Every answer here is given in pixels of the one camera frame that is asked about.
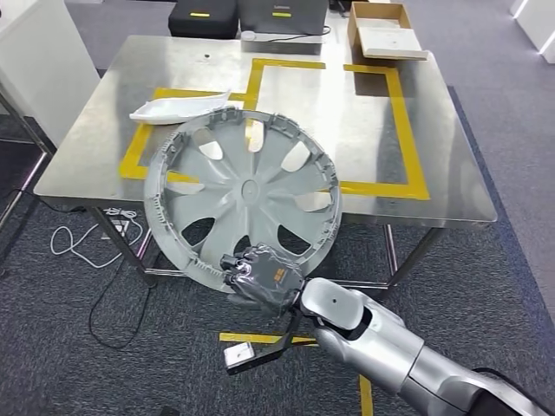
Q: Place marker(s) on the silver plastic wheel hubcap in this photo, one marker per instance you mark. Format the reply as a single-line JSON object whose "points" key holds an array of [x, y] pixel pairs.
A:
{"points": [[249, 189]]}

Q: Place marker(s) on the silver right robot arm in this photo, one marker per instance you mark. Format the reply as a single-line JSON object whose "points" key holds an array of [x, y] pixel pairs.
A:
{"points": [[381, 350]]}

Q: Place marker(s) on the stainless steel workbench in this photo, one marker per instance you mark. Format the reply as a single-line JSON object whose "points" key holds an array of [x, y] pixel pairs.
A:
{"points": [[325, 115]]}

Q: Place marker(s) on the white plastic car trim part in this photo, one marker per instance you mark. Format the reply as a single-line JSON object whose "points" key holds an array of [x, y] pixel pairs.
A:
{"points": [[182, 109]]}

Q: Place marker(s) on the yellow tape on workbench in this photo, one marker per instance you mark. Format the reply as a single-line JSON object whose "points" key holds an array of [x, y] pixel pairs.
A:
{"points": [[408, 143]]}

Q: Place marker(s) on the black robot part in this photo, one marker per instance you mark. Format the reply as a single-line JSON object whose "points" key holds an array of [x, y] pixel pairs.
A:
{"points": [[170, 411]]}

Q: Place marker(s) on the yellow floor tape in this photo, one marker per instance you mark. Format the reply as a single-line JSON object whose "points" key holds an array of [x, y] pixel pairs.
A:
{"points": [[260, 339]]}

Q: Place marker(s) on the white round device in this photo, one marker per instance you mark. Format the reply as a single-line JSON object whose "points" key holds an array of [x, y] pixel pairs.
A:
{"points": [[254, 35]]}

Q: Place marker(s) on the grey case yellow label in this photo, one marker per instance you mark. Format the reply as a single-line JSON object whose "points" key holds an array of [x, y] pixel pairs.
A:
{"points": [[282, 20]]}

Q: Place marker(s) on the black case yellow label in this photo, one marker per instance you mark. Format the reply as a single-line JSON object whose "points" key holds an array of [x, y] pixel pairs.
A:
{"points": [[204, 23]]}

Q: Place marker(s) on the brown cardboard box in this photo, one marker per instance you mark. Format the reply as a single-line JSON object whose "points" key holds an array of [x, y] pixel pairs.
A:
{"points": [[353, 23]]}

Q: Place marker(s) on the white power strip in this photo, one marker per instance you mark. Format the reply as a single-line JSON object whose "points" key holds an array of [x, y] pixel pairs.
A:
{"points": [[116, 227]]}

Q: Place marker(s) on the black controller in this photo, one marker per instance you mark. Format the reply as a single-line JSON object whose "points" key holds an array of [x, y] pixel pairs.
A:
{"points": [[340, 4]]}

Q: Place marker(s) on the white board in box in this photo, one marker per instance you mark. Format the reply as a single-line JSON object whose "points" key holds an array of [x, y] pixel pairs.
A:
{"points": [[390, 43]]}

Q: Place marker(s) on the white lit partition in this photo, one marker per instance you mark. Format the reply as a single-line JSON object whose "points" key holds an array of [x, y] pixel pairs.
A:
{"points": [[535, 23]]}

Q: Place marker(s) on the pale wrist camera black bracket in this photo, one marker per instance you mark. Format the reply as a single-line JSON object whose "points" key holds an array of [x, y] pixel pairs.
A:
{"points": [[238, 355]]}

